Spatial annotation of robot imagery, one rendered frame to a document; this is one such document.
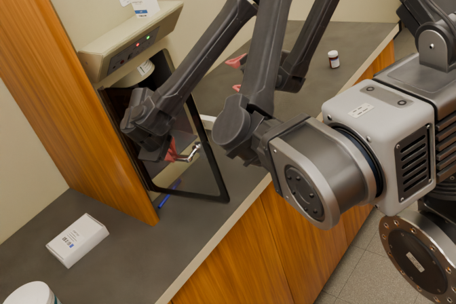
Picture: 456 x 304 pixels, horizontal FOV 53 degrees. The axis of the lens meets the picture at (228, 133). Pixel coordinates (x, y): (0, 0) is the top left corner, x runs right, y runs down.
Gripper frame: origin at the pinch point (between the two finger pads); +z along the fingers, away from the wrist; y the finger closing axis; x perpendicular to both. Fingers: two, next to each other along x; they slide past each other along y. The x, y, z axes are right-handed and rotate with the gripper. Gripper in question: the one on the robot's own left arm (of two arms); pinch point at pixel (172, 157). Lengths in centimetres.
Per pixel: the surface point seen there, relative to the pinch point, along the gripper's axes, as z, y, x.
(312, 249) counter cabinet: 92, -2, 11
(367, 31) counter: 76, -102, 19
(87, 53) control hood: -26.7, -15.6, -16.8
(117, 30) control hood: -22.0, -26.8, -16.0
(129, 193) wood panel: 9.6, 9.7, -19.1
